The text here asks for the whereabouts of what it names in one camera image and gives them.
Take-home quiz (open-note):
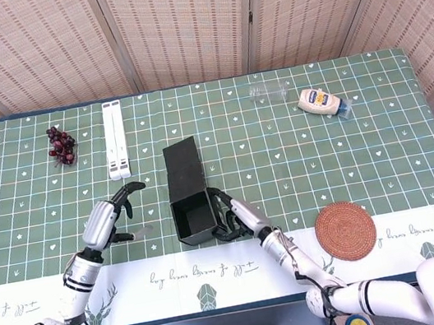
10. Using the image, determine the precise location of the clear plastic container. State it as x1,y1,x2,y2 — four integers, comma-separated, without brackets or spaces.
246,78,290,108

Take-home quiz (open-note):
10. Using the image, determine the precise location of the round woven rattan coaster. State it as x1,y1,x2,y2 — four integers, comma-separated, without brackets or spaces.
310,195,381,266

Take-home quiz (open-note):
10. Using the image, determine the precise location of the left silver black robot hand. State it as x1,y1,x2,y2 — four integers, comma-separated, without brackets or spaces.
74,178,157,254

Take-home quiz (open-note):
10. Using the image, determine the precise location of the dark red grape bunch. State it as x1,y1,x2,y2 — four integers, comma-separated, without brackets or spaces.
44,123,81,170

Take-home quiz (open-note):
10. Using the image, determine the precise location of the bamboo folding screen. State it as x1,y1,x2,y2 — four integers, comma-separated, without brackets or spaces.
0,0,434,169

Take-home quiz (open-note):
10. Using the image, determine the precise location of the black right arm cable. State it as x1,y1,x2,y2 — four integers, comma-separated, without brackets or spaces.
293,262,353,325

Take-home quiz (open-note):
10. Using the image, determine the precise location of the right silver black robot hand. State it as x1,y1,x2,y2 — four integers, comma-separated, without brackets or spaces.
204,178,274,244

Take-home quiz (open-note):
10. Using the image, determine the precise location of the black cardboard box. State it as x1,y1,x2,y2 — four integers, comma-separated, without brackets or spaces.
159,132,231,250

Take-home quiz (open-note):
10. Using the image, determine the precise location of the white folding stand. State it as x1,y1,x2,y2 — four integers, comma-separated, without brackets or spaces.
96,99,134,182

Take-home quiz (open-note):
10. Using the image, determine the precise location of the green white checked tablecloth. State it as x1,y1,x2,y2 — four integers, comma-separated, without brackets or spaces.
0,41,434,325

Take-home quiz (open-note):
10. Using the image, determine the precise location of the mayonnaise squeeze bottle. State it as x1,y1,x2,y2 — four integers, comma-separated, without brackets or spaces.
294,81,355,128

